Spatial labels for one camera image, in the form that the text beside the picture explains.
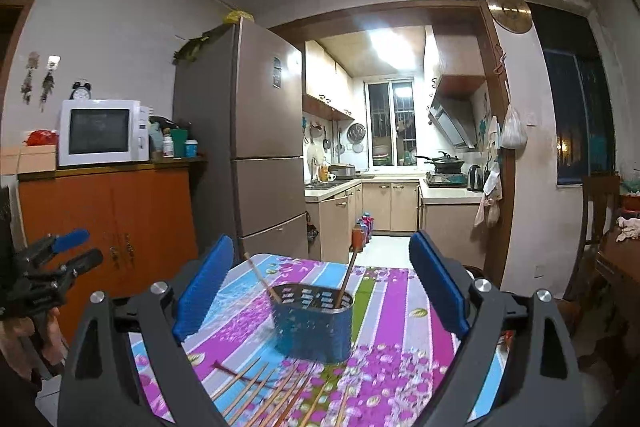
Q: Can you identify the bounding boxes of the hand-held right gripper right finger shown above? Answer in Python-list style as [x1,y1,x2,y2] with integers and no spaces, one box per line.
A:
[409,231,593,427]

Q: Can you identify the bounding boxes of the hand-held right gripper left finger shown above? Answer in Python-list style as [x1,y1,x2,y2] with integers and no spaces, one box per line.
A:
[57,234,236,427]

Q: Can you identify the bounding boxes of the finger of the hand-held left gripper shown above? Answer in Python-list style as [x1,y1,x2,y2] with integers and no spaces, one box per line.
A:
[15,229,91,265]
[15,248,104,303]

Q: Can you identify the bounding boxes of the dark brown chopstick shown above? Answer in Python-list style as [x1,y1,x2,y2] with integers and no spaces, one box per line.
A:
[212,359,241,379]

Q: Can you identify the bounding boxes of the blue perforated utensil holder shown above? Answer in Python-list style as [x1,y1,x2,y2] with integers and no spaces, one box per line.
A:
[270,284,355,364]

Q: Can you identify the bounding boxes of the bunch of wooden chopsticks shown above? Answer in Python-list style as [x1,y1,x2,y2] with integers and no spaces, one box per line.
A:
[210,357,351,427]

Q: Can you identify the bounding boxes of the person's left hand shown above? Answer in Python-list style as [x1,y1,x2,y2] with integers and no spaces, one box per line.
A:
[0,307,68,380]

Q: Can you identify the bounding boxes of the orange wooden cabinet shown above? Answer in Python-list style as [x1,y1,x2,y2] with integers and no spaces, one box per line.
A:
[17,157,208,343]

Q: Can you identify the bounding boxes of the light wooden chopstick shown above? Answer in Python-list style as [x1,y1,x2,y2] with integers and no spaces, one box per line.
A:
[243,253,283,303]
[337,249,360,309]

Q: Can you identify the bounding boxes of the floral striped tablecloth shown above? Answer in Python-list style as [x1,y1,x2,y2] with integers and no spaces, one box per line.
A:
[127,253,511,427]

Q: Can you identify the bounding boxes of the beige box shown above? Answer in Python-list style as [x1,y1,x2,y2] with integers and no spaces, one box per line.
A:
[0,144,58,175]

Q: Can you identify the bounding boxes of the beige lower kitchen cabinets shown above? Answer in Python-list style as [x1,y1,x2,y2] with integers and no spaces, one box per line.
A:
[305,179,482,264]

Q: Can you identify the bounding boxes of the hanging kitchen cloths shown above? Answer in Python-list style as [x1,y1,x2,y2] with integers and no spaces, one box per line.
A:
[474,167,503,229]

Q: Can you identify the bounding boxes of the red bag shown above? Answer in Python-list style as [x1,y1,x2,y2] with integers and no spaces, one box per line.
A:
[27,130,59,148]

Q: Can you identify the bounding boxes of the gas stove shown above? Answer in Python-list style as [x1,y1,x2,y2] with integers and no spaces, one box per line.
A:
[424,172,469,188]

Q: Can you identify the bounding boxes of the white microwave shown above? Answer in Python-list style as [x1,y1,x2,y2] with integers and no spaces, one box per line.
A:
[57,99,153,168]

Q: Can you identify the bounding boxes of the steel electric kettle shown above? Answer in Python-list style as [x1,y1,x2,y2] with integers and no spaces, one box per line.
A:
[467,163,489,192]

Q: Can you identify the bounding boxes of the black wok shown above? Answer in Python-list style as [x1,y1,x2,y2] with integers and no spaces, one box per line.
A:
[415,152,467,174]

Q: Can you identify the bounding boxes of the green box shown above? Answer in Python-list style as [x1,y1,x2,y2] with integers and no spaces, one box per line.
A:
[170,128,189,158]

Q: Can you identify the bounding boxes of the black alarm clock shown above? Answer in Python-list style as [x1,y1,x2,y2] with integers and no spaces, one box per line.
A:
[70,78,94,102]

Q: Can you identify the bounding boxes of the hanging dreamcatcher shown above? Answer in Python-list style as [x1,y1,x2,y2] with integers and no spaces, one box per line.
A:
[40,55,61,112]
[21,52,40,105]

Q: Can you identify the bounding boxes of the steel range hood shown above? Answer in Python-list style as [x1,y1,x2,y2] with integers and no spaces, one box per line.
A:
[427,89,479,148]

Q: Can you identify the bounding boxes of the barred kitchen window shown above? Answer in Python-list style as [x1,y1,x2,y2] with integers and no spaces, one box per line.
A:
[367,79,419,168]

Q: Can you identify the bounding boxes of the white plastic bag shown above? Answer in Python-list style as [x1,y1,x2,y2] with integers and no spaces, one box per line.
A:
[500,104,529,150]

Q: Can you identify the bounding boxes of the wooden chair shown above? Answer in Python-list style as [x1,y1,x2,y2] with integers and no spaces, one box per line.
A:
[565,174,624,304]

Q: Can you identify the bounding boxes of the dark wooden side table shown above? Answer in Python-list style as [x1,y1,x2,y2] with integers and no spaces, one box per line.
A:
[594,227,640,338]

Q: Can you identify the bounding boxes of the brown refrigerator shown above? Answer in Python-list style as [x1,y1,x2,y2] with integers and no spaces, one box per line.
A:
[172,16,311,268]

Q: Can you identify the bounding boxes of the white cloth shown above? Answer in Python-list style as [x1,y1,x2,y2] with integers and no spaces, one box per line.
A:
[616,217,640,242]

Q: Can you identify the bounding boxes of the dark window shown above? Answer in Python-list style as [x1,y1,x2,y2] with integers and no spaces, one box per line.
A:
[527,2,617,186]

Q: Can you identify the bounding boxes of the green cloth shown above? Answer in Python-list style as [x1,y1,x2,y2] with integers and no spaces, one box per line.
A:
[172,32,212,64]

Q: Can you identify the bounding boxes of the beige cabinet over hood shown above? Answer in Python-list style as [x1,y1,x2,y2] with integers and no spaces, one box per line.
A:
[424,27,488,96]

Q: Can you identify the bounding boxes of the beige upper cabinets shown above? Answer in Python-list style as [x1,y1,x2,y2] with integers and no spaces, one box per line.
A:
[302,39,356,121]

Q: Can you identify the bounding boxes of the kitchen ceiling light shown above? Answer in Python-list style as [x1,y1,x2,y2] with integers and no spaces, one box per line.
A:
[367,27,427,70]

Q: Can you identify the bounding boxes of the brown wooden door frame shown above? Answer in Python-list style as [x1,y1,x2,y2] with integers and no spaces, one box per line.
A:
[0,0,37,75]

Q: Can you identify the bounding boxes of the brown kitchen doorway frame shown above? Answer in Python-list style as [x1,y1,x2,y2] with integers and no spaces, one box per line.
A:
[267,0,517,270]

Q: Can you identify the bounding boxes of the round brass wall plate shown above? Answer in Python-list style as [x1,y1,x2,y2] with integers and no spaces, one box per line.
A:
[487,0,532,34]

